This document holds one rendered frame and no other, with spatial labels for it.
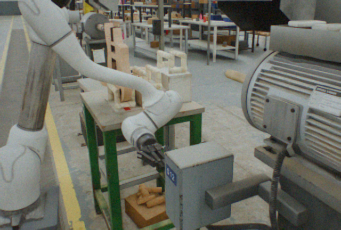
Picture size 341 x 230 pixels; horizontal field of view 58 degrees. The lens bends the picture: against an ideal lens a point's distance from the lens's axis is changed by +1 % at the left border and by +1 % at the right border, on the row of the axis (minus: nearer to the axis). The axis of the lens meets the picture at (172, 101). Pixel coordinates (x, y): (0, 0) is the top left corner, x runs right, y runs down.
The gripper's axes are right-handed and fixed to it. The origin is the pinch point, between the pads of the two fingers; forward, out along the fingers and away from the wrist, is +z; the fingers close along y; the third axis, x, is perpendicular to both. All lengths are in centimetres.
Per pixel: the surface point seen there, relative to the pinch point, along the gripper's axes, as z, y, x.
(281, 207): 36.4, -13.5, 5.5
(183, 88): -67, -41, 5
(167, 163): 16.9, 7.6, 12.6
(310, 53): 33, -20, 42
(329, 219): 46.2, -17.2, 8.1
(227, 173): 24.2, -6.4, 9.9
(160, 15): -190, -80, 39
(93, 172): -110, 7, -62
